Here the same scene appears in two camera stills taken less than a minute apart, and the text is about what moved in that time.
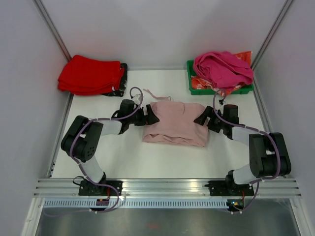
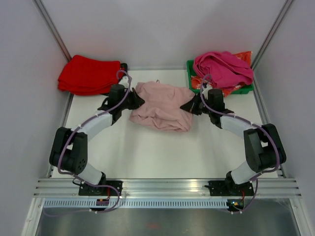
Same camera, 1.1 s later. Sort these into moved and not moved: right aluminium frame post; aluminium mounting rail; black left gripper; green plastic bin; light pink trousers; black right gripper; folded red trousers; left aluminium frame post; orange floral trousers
Moved: light pink trousers; black right gripper; black left gripper
Not moved: right aluminium frame post; folded red trousers; green plastic bin; aluminium mounting rail; orange floral trousers; left aluminium frame post
